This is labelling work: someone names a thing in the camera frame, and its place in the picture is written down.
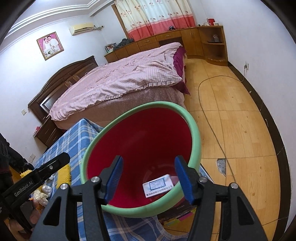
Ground yellow foam net sleeve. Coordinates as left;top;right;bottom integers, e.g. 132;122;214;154
20;170;32;178

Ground cream paper ball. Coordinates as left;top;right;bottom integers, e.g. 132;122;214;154
33;184;53;207

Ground person's left hand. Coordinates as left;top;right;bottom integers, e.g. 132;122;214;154
8;199;41;241

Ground flat yellow foam net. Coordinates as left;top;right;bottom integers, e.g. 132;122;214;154
56;164;71;188

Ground magazine under bin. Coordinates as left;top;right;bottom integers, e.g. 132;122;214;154
157;163;215;229

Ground dark wooden nightstand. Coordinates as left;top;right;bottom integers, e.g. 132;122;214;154
35;117;66;148

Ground blue plaid table cloth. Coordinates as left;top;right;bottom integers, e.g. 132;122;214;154
31;120;187;240

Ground white card in bin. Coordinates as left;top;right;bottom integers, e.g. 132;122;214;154
142;174;174;198

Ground brown bed base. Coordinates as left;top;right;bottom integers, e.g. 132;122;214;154
54;87;185;130

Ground dark wooden headboard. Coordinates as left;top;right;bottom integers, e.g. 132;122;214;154
28;56;98;123

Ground red bin green rim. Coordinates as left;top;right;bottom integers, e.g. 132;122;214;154
80;101;201;218

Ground framed wedding photo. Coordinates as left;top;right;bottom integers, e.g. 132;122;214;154
37;32;64;61

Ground white air conditioner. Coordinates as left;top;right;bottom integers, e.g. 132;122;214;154
69;23;95;36

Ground pink bed quilt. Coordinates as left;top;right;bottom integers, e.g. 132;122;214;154
49;42;189;121

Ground long wooden cabinet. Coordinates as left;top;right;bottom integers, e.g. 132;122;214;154
104;25;229;67

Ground red white floral curtain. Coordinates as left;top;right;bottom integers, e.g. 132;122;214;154
114;0;196;41

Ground grey floor cable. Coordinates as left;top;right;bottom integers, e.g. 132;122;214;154
197;66;249;183

